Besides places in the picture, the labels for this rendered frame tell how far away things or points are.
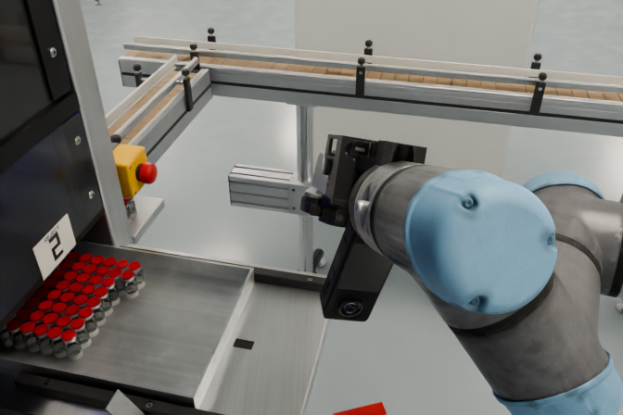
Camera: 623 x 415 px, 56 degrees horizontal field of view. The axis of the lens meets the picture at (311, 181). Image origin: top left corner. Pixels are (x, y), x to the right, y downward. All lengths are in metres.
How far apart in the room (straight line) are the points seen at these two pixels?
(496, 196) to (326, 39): 1.95
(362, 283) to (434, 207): 0.21
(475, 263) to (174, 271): 0.79
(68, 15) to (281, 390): 0.61
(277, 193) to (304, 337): 1.00
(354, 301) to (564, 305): 0.20
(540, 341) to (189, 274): 0.76
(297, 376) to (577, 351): 0.55
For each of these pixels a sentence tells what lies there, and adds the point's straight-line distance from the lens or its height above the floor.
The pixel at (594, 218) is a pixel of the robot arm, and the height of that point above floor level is 1.31.
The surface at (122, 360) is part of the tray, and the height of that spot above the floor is 0.88.
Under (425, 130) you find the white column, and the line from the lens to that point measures 2.34.
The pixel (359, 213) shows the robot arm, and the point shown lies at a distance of 0.43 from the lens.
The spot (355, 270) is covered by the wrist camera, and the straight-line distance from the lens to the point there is 0.50.
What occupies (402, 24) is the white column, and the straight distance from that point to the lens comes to 2.18.
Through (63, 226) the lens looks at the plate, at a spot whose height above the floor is 1.04.
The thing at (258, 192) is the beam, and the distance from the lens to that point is 1.90.
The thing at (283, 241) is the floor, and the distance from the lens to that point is 2.48.
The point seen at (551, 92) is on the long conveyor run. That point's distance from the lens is 1.66.
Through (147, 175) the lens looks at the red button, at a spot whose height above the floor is 1.00.
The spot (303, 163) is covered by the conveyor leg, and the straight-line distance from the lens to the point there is 1.81.
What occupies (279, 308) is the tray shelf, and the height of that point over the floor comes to 0.88.
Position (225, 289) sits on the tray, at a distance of 1.01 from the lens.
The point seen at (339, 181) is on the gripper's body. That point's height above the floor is 1.30.
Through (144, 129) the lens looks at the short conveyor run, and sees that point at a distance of 1.41.
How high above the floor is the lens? 1.58
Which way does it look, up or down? 34 degrees down
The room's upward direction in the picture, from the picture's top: straight up
